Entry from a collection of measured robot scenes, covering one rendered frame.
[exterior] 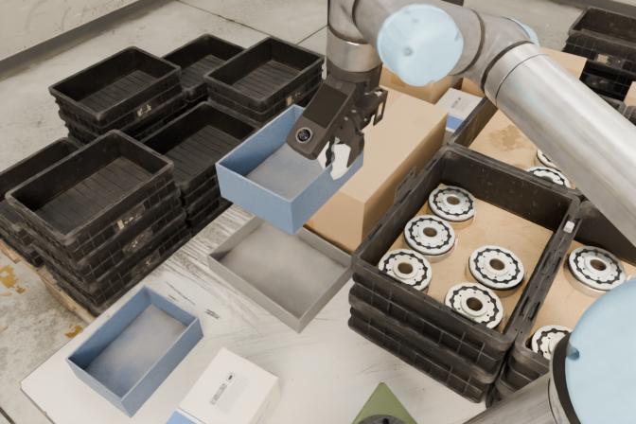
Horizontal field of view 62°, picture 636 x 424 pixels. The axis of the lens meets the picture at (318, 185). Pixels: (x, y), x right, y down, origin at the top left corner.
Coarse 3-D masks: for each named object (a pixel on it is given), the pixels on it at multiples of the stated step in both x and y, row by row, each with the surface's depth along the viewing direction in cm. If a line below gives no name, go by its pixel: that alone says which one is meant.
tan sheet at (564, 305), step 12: (624, 264) 105; (564, 276) 103; (552, 288) 101; (564, 288) 101; (552, 300) 99; (564, 300) 99; (576, 300) 99; (588, 300) 99; (540, 312) 97; (552, 312) 97; (564, 312) 97; (576, 312) 97; (540, 324) 95; (552, 324) 95; (564, 324) 95; (528, 336) 94
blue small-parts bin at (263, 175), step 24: (288, 120) 93; (240, 144) 85; (264, 144) 90; (216, 168) 82; (240, 168) 87; (264, 168) 91; (288, 168) 90; (312, 168) 90; (240, 192) 82; (264, 192) 78; (288, 192) 86; (312, 192) 79; (264, 216) 81; (288, 216) 77
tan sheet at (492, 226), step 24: (480, 216) 115; (504, 216) 115; (480, 240) 110; (504, 240) 110; (528, 240) 110; (432, 264) 105; (456, 264) 105; (528, 264) 105; (432, 288) 101; (504, 312) 97
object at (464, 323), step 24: (432, 168) 111; (504, 168) 111; (408, 192) 108; (552, 192) 106; (384, 216) 101; (360, 264) 93; (384, 288) 92; (408, 288) 89; (432, 312) 88; (456, 312) 86; (480, 336) 84; (504, 336) 82
